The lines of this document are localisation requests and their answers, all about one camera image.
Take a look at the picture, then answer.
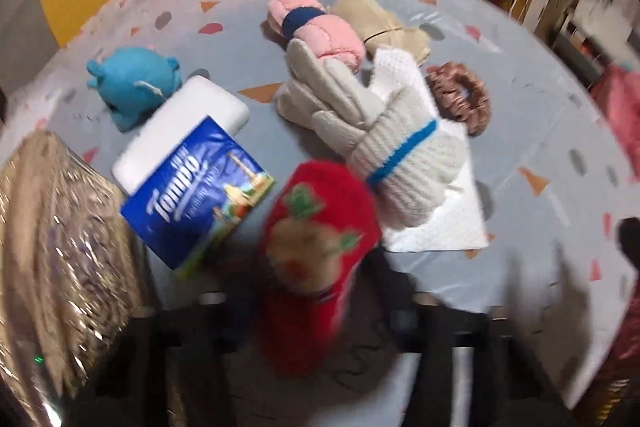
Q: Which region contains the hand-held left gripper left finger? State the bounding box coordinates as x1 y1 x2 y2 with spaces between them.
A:
95 292 266 427

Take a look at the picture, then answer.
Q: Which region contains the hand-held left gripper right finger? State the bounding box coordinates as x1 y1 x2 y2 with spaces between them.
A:
367 249 561 427

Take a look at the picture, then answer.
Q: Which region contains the red knit sock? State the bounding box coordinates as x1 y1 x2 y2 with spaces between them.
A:
255 160 383 380

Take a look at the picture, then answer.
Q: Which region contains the white paper towel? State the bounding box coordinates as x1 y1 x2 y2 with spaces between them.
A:
370 48 491 254

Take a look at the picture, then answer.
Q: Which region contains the blue tissue packet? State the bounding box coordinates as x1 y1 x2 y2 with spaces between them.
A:
120 116 277 279

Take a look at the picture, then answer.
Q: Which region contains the cream knit gloves blue stripe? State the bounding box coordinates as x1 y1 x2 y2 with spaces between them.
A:
275 39 468 230

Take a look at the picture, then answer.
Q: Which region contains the brown hair scrunchie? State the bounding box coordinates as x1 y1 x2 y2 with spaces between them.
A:
425 62 492 136

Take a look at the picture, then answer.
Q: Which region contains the white tissue pack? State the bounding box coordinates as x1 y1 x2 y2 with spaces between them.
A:
111 75 251 198

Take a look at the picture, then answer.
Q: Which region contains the patterned tablecloth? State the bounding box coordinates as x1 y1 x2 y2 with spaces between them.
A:
0 0 640 408

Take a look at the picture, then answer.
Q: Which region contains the blue plush toy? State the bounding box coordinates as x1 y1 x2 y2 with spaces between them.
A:
86 47 182 132

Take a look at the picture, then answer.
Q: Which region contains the beige rolled cloth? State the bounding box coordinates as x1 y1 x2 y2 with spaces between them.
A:
331 0 432 62

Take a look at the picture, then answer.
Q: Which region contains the pink bag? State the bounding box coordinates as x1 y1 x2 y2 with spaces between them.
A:
590 62 640 168

